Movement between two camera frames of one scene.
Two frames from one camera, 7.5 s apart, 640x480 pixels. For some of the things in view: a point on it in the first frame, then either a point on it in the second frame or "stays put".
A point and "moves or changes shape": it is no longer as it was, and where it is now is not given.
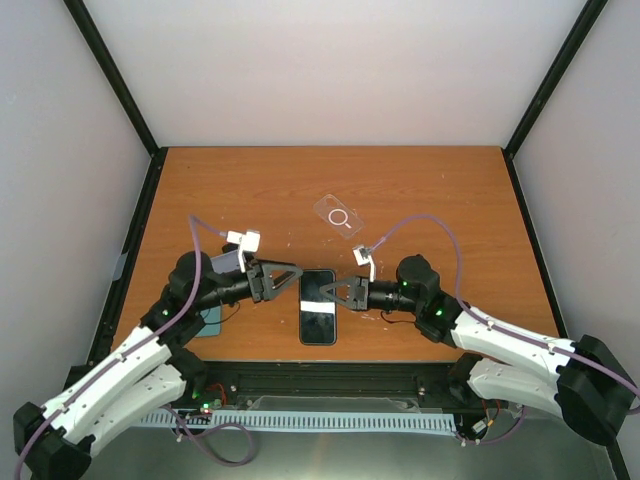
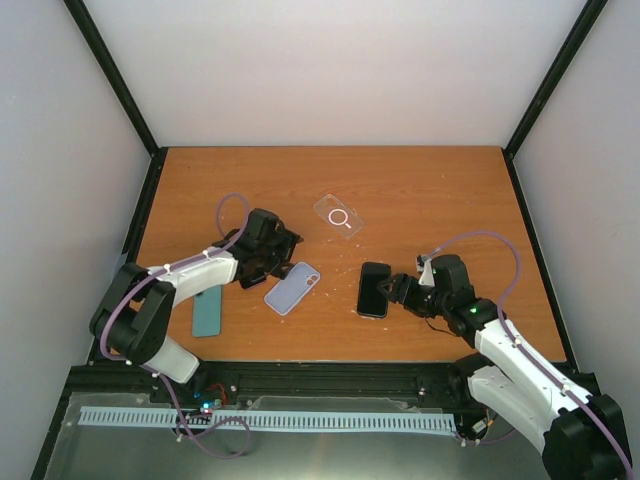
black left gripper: [263, 274] → [288, 240]
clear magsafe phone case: [344, 220] stays put
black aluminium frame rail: [440, 386] stays put
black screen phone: [317, 308] moves or changes shape
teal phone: [212, 320] stays put
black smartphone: [317, 310] moves or changes shape
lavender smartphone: [226, 262] moves or changes shape
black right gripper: [358, 292] → [401, 295]
